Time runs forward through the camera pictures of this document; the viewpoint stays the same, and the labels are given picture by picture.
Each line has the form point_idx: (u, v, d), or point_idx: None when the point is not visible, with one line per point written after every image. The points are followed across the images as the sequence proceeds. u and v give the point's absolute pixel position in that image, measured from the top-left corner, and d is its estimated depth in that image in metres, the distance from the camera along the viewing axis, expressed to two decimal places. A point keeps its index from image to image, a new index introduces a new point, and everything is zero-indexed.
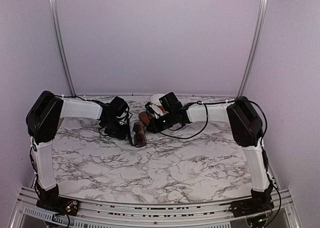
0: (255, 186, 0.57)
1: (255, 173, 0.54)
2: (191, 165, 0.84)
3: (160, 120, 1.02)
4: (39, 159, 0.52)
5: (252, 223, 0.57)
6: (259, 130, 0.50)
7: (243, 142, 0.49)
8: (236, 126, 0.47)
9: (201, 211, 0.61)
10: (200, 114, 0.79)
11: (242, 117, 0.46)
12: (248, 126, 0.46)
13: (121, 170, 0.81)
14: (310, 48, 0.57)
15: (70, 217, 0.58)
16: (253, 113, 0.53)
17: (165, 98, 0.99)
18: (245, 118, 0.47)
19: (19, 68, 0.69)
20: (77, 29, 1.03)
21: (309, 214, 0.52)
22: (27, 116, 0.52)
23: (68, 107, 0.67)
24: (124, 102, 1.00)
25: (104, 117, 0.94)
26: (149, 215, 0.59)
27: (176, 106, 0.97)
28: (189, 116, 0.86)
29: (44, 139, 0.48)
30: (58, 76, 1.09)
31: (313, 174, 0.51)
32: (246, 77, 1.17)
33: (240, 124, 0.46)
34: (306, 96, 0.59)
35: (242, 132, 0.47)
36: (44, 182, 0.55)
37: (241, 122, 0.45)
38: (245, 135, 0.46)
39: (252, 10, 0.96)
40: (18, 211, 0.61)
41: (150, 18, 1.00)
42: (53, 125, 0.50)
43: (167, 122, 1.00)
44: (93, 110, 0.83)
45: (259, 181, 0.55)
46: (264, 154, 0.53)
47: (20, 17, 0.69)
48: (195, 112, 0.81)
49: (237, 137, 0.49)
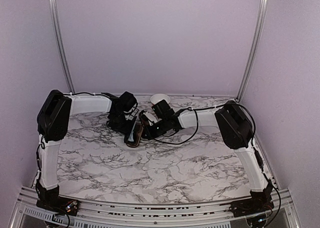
0: (253, 187, 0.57)
1: (251, 174, 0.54)
2: (191, 165, 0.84)
3: (155, 127, 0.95)
4: (45, 157, 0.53)
5: (252, 222, 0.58)
6: (248, 132, 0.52)
7: (233, 145, 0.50)
8: (225, 130, 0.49)
9: (201, 211, 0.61)
10: (190, 119, 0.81)
11: (230, 120, 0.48)
12: (236, 129, 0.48)
13: (121, 170, 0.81)
14: (310, 48, 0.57)
15: (70, 217, 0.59)
16: (242, 116, 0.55)
17: (157, 105, 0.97)
18: (233, 122, 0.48)
19: (19, 68, 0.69)
20: (77, 29, 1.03)
21: (309, 214, 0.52)
22: (39, 116, 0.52)
23: (75, 104, 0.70)
24: (133, 97, 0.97)
25: (113, 109, 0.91)
26: (149, 215, 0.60)
27: (169, 113, 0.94)
28: (181, 122, 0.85)
29: (54, 139, 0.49)
30: (58, 76, 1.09)
31: (313, 174, 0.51)
32: (246, 77, 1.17)
33: (228, 127, 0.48)
34: (305, 95, 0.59)
35: (232, 135, 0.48)
36: (46, 182, 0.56)
37: (229, 125, 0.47)
38: (235, 138, 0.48)
39: (252, 10, 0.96)
40: (18, 211, 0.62)
41: (150, 18, 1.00)
42: (63, 125, 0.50)
43: (161, 127, 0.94)
44: (102, 104, 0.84)
45: (256, 181, 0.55)
46: (258, 155, 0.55)
47: (21, 18, 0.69)
48: (186, 118, 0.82)
49: (227, 141, 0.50)
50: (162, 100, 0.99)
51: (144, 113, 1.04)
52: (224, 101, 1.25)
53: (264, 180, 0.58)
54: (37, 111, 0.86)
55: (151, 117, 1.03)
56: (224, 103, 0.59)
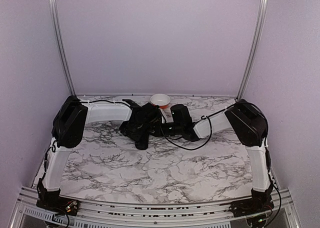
0: (255, 185, 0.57)
1: (258, 174, 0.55)
2: (191, 165, 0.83)
3: (167, 125, 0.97)
4: (53, 162, 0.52)
5: (252, 222, 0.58)
6: (264, 130, 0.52)
7: (250, 142, 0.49)
8: (238, 127, 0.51)
9: (201, 211, 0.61)
10: (204, 126, 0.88)
11: (240, 117, 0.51)
12: (250, 125, 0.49)
13: (121, 170, 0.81)
14: (310, 48, 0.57)
15: (70, 217, 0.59)
16: (253, 113, 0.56)
17: (181, 111, 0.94)
18: (246, 119, 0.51)
19: (19, 69, 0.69)
20: (77, 29, 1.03)
21: (310, 215, 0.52)
22: (55, 123, 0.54)
23: (91, 113, 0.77)
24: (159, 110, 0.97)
25: (133, 118, 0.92)
26: (149, 215, 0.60)
27: (188, 121, 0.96)
28: (196, 132, 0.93)
29: (67, 145, 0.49)
30: (58, 77, 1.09)
31: (313, 175, 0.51)
32: (246, 77, 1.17)
33: (240, 123, 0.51)
34: (306, 95, 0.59)
35: (245, 132, 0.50)
36: (50, 184, 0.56)
37: (240, 121, 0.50)
38: (249, 134, 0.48)
39: (252, 11, 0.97)
40: (18, 211, 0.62)
41: (150, 18, 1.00)
42: (79, 133, 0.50)
43: (173, 130, 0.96)
44: (119, 113, 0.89)
45: (260, 181, 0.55)
46: (267, 155, 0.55)
47: (21, 19, 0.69)
48: (201, 126, 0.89)
49: (242, 138, 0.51)
50: (182, 105, 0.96)
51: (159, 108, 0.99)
52: (224, 101, 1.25)
53: (268, 181, 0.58)
54: (37, 110, 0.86)
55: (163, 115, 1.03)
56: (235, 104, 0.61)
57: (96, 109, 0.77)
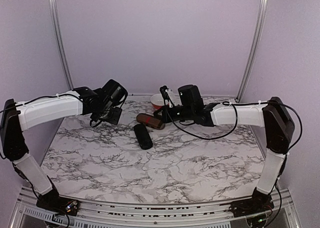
0: (260, 186, 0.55)
1: (267, 173, 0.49)
2: (191, 165, 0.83)
3: (175, 111, 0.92)
4: (22, 171, 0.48)
5: (252, 223, 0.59)
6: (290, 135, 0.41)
7: (278, 149, 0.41)
8: (269, 129, 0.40)
9: (201, 211, 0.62)
10: (228, 115, 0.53)
11: (278, 117, 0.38)
12: (284, 130, 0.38)
13: (121, 170, 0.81)
14: (309, 47, 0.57)
15: (71, 217, 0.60)
16: (286, 116, 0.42)
17: (188, 91, 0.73)
18: (281, 121, 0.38)
19: (19, 69, 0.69)
20: (77, 28, 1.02)
21: (310, 215, 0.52)
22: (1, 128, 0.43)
23: (29, 118, 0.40)
24: (125, 90, 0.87)
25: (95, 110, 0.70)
26: (149, 215, 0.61)
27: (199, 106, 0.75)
28: (213, 119, 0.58)
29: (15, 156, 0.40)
30: (58, 76, 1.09)
31: (314, 175, 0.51)
32: (247, 77, 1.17)
33: (275, 126, 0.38)
34: (306, 95, 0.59)
35: (277, 137, 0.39)
36: (45, 185, 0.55)
37: (274, 123, 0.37)
38: (281, 141, 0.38)
39: (252, 11, 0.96)
40: (18, 211, 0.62)
41: (150, 17, 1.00)
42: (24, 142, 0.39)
43: (181, 115, 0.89)
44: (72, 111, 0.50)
45: (267, 183, 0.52)
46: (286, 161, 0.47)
47: (20, 18, 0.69)
48: (223, 113, 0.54)
49: (271, 143, 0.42)
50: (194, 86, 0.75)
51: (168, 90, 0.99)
52: None
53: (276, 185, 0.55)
54: None
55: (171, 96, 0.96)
56: (269, 100, 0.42)
57: (36, 113, 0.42)
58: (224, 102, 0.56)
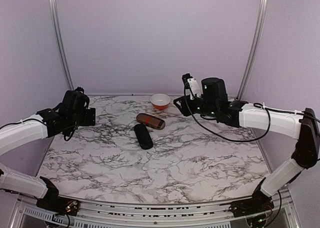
0: (264, 188, 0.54)
1: (274, 179, 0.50)
2: (191, 165, 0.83)
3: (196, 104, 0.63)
4: (8, 188, 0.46)
5: (252, 222, 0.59)
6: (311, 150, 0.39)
7: (304, 164, 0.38)
8: (299, 141, 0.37)
9: (201, 211, 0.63)
10: (259, 119, 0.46)
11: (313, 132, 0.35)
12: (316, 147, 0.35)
13: (121, 170, 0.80)
14: (310, 47, 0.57)
15: (71, 217, 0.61)
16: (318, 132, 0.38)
17: (214, 86, 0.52)
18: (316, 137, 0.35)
19: (19, 69, 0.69)
20: (77, 29, 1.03)
21: (310, 215, 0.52)
22: None
23: None
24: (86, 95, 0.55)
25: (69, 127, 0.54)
26: (149, 215, 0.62)
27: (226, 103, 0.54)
28: (240, 119, 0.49)
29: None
30: (57, 76, 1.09)
31: (315, 175, 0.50)
32: (247, 77, 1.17)
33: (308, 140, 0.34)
34: (306, 95, 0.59)
35: (305, 152, 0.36)
36: (36, 193, 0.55)
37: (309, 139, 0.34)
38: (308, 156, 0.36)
39: (253, 10, 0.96)
40: (18, 211, 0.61)
41: (150, 17, 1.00)
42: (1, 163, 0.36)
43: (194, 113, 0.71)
44: (32, 134, 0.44)
45: (272, 186, 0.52)
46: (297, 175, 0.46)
47: (20, 19, 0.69)
48: (254, 117, 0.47)
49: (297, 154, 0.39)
50: (220, 79, 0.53)
51: (193, 78, 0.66)
52: None
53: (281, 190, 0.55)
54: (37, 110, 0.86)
55: (194, 88, 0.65)
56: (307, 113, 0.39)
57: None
58: (256, 104, 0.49)
